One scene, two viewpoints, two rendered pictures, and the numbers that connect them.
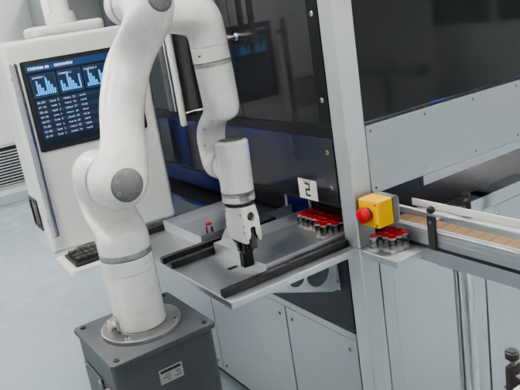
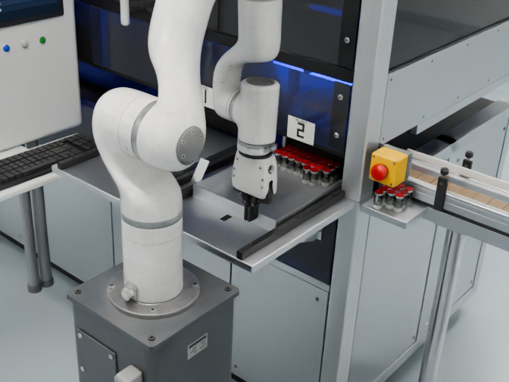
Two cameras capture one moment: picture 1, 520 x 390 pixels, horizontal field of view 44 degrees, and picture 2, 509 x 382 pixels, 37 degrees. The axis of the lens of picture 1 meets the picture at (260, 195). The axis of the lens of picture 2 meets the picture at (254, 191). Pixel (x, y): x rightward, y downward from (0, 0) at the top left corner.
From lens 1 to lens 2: 64 cm
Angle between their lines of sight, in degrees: 22
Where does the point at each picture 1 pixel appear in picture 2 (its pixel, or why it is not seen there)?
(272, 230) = not seen: hidden behind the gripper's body
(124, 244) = (166, 207)
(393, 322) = (367, 273)
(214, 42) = not seen: outside the picture
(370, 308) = (354, 261)
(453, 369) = (397, 313)
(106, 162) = (172, 118)
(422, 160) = (420, 109)
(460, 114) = (455, 61)
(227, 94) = (275, 34)
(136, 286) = (168, 253)
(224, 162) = (254, 109)
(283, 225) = not seen: hidden behind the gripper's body
